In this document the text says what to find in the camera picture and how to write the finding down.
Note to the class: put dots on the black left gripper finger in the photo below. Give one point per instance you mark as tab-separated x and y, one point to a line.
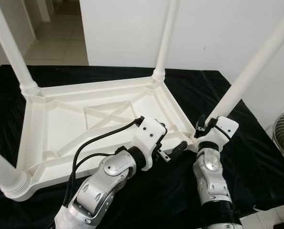
163	126
179	148

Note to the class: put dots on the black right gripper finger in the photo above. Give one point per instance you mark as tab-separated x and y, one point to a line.
199	123

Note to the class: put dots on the white plastic table top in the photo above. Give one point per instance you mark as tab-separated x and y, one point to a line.
60	124

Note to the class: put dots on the black table cloth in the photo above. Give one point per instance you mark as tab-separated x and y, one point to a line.
256	162

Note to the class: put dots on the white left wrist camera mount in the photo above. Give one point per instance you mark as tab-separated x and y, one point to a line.
149	136

